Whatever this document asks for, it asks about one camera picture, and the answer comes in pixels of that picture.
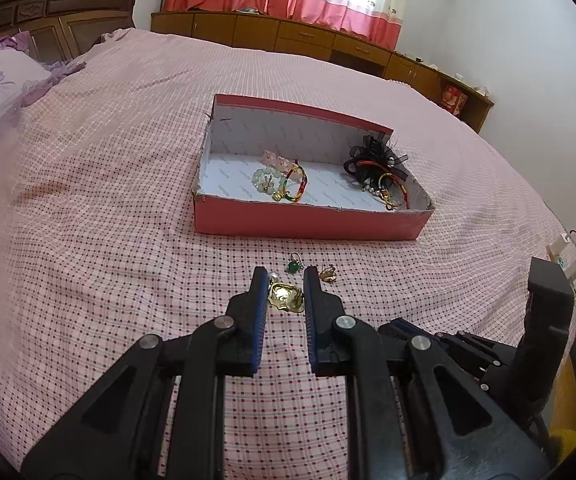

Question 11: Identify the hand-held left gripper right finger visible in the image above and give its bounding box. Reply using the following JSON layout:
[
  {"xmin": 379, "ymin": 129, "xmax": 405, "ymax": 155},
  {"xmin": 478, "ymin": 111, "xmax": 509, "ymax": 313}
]
[{"xmin": 303, "ymin": 266, "xmax": 551, "ymax": 480}]

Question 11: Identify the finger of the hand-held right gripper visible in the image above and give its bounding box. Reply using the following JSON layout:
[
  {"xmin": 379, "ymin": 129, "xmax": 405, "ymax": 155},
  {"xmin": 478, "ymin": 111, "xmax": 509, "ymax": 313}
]
[
  {"xmin": 378, "ymin": 317, "xmax": 449, "ymax": 356},
  {"xmin": 438, "ymin": 332, "xmax": 516, "ymax": 391}
]

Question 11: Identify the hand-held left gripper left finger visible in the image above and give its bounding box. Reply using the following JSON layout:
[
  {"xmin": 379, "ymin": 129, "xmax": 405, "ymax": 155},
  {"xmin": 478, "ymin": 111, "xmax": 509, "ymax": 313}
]
[{"xmin": 20, "ymin": 266, "xmax": 269, "ymax": 480}]

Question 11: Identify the gold flower brooch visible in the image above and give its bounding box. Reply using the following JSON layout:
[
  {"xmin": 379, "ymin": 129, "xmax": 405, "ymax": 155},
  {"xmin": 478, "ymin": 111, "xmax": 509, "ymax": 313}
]
[{"xmin": 267, "ymin": 282, "xmax": 305, "ymax": 315}]

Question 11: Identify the red cardboard box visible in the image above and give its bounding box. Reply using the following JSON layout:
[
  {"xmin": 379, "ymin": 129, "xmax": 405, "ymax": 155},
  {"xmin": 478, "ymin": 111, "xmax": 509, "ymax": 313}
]
[{"xmin": 193, "ymin": 92, "xmax": 436, "ymax": 241}]

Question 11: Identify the red and yellow string bracelet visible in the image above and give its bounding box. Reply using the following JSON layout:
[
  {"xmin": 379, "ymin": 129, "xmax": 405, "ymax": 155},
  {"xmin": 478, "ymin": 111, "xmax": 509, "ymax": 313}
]
[
  {"xmin": 375, "ymin": 172, "xmax": 409, "ymax": 211},
  {"xmin": 273, "ymin": 162, "xmax": 309, "ymax": 204}
]

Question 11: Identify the translucent green hair clip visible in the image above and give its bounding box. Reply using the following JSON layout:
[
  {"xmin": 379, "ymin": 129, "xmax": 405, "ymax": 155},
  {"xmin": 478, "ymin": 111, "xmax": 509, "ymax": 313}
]
[{"xmin": 253, "ymin": 167, "xmax": 286, "ymax": 196}]

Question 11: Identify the pink hair clip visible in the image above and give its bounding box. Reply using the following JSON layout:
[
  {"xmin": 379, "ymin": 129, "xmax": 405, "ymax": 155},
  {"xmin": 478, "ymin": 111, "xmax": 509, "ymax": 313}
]
[{"xmin": 260, "ymin": 150, "xmax": 291, "ymax": 171}]

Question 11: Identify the black bow hair claw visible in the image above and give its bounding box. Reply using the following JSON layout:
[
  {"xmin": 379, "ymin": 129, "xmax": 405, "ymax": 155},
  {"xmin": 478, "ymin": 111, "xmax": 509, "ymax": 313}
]
[{"xmin": 343, "ymin": 132, "xmax": 409, "ymax": 191}]

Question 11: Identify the white power strip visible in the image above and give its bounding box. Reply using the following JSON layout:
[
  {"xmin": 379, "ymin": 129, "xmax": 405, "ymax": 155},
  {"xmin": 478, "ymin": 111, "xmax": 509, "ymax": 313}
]
[{"xmin": 545, "ymin": 234, "xmax": 576, "ymax": 281}]

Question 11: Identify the pink checked bed sheet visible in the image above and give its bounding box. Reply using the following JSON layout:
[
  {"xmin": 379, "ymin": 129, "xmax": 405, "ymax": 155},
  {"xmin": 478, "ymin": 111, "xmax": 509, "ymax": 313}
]
[{"xmin": 0, "ymin": 27, "xmax": 576, "ymax": 480}]

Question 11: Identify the red paper bag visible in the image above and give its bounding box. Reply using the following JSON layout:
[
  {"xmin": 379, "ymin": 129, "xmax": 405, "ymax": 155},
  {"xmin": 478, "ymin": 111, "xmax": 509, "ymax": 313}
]
[{"xmin": 440, "ymin": 82, "xmax": 469, "ymax": 116}]

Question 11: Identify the long wooden cabinet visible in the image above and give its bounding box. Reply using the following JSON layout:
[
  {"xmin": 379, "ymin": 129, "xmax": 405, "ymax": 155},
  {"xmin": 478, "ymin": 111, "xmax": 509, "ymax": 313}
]
[{"xmin": 150, "ymin": 10, "xmax": 495, "ymax": 133}]

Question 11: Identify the dark wooden headboard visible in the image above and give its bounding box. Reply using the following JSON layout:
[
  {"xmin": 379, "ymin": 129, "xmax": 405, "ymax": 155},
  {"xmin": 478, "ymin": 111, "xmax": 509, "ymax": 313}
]
[{"xmin": 0, "ymin": 0, "xmax": 139, "ymax": 61}]

